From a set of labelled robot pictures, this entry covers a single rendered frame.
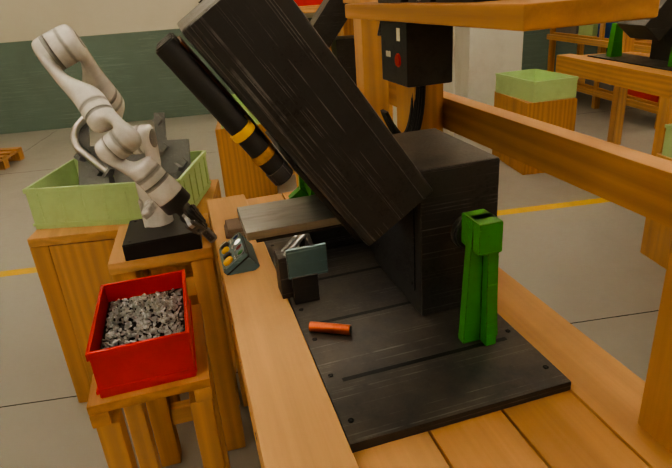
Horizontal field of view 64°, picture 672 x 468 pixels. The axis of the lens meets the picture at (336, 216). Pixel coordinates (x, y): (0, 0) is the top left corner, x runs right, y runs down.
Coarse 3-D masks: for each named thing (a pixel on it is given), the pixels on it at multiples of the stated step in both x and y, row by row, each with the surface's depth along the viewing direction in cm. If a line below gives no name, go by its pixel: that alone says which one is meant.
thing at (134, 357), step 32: (128, 288) 141; (160, 288) 144; (96, 320) 124; (128, 320) 132; (160, 320) 129; (192, 320) 139; (96, 352) 112; (128, 352) 115; (160, 352) 117; (192, 352) 122; (128, 384) 117; (160, 384) 120
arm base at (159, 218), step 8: (136, 184) 174; (144, 192) 174; (144, 200) 175; (160, 208) 177; (152, 216) 176; (160, 216) 177; (168, 216) 179; (144, 224) 178; (152, 224) 178; (160, 224) 178
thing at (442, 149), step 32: (416, 160) 112; (448, 160) 111; (480, 160) 110; (448, 192) 110; (480, 192) 112; (416, 224) 113; (448, 224) 113; (384, 256) 137; (416, 256) 116; (448, 256) 116; (416, 288) 119; (448, 288) 119
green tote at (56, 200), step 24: (72, 168) 243; (192, 168) 221; (24, 192) 208; (48, 192) 208; (72, 192) 208; (96, 192) 208; (120, 192) 208; (192, 192) 220; (48, 216) 212; (72, 216) 212; (96, 216) 212; (120, 216) 211
